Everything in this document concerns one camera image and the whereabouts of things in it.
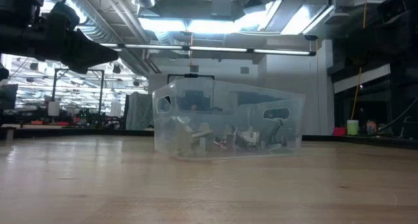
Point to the green cup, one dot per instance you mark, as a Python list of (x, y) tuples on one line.
[(352, 127)]

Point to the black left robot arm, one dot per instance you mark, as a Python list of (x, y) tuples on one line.
[(19, 28)]

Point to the red plastic bin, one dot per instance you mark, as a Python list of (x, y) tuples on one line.
[(339, 131)]

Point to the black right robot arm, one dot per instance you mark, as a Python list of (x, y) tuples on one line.
[(392, 18)]

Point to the grey fabric panel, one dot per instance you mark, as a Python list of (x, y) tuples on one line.
[(137, 111)]

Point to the white box on stand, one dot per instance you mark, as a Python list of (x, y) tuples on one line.
[(53, 108)]

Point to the computer monitor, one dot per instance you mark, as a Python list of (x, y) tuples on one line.
[(8, 96)]

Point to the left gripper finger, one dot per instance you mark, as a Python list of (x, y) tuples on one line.
[(98, 52)]

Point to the black rig frame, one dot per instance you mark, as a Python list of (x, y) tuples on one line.
[(191, 75), (78, 70)]

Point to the clear plastic bag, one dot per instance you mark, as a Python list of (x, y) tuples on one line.
[(170, 136)]

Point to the long LED light bar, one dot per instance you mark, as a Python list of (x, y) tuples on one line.
[(215, 49)]

